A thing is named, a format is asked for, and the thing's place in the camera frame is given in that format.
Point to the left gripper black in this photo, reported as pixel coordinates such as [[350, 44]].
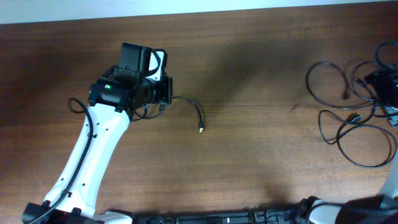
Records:
[[165, 84]]

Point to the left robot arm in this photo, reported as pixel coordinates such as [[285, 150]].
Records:
[[72, 199]]

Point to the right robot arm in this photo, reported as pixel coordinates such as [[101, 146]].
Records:
[[381, 208]]

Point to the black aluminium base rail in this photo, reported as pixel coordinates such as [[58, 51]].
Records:
[[284, 214]]

